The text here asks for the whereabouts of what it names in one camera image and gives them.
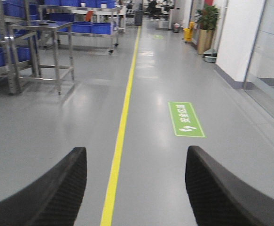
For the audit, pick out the blue bin on cart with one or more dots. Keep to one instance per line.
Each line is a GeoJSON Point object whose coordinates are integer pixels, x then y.
{"type": "Point", "coordinates": [82, 27]}
{"type": "Point", "coordinates": [103, 28]}

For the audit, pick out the grey dustpan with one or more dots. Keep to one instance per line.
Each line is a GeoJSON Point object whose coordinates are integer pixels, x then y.
{"type": "Point", "coordinates": [210, 55]}

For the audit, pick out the black trash bin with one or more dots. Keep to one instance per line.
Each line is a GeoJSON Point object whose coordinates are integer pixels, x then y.
{"type": "Point", "coordinates": [138, 17]}

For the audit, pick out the stainless steel rack frame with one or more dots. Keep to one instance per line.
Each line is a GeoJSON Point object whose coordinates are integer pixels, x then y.
{"type": "Point", "coordinates": [12, 12]}

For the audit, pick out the green floor safety sign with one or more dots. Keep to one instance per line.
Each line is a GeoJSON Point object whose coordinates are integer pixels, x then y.
{"type": "Point", "coordinates": [185, 122]}

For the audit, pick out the potted green plant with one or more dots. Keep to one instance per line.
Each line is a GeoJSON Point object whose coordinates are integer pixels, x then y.
{"type": "Point", "coordinates": [206, 19]}

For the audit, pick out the stainless steel work table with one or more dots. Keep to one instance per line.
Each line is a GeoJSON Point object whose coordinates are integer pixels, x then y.
{"type": "Point", "coordinates": [42, 37]}

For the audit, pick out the steel cart with wheels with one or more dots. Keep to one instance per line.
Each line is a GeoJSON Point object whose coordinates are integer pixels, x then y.
{"type": "Point", "coordinates": [99, 7]}

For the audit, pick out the yellow mop bucket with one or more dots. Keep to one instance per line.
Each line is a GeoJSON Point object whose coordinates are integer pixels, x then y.
{"type": "Point", "coordinates": [188, 32]}

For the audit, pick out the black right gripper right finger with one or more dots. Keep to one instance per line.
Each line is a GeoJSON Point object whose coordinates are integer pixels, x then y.
{"type": "Point", "coordinates": [220, 198]}

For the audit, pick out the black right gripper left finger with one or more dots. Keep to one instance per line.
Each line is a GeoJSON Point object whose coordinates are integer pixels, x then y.
{"type": "Point", "coordinates": [54, 199]}

